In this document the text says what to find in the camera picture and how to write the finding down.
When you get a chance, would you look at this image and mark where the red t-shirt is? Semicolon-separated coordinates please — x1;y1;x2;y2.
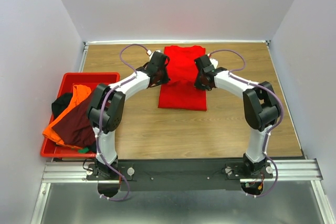
158;45;207;111

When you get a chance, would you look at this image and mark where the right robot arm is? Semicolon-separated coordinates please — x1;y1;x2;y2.
194;55;283;178

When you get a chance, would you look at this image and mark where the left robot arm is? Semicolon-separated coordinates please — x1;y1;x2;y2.
87;51;170;179

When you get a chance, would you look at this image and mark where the orange t-shirt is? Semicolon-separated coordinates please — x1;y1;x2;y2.
43;84;91;150

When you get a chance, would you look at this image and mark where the maroon t-shirt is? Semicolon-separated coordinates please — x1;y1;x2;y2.
53;92;96;148

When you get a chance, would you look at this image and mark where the black t-shirt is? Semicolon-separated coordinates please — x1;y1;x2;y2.
51;101;96;153

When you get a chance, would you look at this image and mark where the green cloth piece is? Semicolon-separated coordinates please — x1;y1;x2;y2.
77;147;89;154

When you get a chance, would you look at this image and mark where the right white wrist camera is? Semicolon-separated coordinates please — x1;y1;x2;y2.
209;57;218;69

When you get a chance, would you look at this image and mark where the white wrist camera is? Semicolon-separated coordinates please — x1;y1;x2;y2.
209;57;218;69
146;50;161;57

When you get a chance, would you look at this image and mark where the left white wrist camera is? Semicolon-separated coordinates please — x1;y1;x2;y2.
146;50;161;57

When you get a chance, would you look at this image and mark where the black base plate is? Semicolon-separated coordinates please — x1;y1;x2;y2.
86;158;275;191

